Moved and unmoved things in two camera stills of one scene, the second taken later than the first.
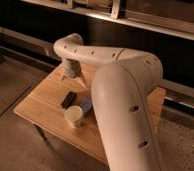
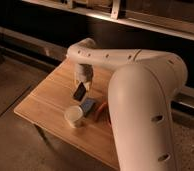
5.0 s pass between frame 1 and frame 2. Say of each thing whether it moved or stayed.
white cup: stayed
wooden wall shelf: stayed
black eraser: moved
